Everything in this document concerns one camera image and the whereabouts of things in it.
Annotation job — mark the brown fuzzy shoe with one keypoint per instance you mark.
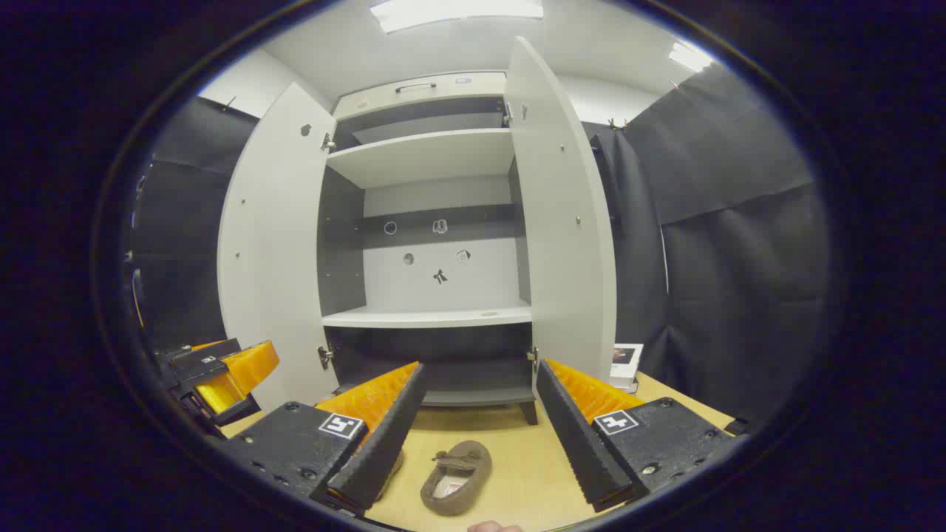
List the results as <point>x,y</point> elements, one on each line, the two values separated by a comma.
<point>462,462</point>

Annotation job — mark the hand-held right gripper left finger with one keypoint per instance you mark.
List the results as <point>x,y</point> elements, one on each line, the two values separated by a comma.
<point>384,443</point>

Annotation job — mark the white photo cover book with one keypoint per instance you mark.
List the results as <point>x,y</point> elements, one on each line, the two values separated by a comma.
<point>627,358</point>

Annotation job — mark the white shoe cabinet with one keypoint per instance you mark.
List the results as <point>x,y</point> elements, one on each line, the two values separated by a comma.
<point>429,155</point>

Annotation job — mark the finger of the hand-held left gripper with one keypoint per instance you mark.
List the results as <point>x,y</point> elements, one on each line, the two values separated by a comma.
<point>218,399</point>
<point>203,358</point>

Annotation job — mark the large ceiling light panel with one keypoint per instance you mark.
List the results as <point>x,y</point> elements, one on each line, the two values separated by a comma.
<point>458,11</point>

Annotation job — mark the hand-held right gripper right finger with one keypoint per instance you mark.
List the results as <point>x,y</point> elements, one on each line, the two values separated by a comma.
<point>584,458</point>

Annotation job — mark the small ceiling light panel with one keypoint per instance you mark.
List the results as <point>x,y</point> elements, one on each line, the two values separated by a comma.
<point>689,57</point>

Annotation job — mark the black backdrop cloth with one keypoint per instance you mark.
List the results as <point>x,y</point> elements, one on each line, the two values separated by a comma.
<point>739,281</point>
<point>185,244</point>

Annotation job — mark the white cabinet door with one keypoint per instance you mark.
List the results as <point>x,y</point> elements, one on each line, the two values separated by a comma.
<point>562,222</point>
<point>273,244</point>

